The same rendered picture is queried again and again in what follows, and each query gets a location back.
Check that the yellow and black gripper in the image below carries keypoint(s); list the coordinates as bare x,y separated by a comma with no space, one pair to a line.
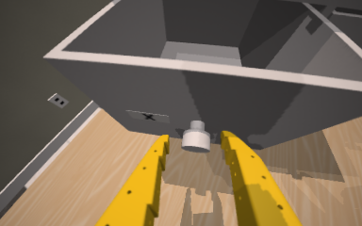
258,199

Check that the grey drawer front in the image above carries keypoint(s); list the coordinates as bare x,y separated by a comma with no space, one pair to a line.
349,24
196,101

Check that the grey chest of drawers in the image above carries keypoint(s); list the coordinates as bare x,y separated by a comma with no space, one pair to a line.
326,7

